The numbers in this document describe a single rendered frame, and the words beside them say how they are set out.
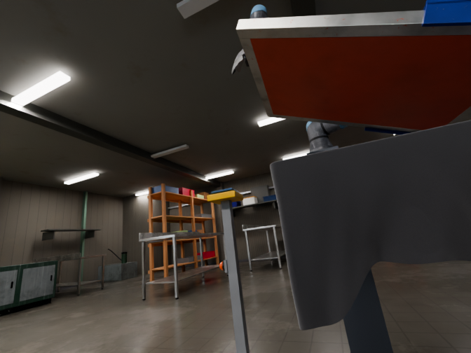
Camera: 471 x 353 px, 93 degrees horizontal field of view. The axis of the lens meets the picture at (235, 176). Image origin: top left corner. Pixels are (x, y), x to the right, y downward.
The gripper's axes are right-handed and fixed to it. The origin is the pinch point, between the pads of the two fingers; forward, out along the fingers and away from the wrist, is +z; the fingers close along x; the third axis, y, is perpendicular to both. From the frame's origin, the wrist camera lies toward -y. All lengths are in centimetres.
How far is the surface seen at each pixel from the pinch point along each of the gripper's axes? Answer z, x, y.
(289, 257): 71, -28, -22
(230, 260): 81, -3, 11
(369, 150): 42, -44, -22
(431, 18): 12, -54, -30
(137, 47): -106, 168, 84
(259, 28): 7.0, -12.4, -28.7
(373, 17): 8, -43, -29
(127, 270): 275, 492, 536
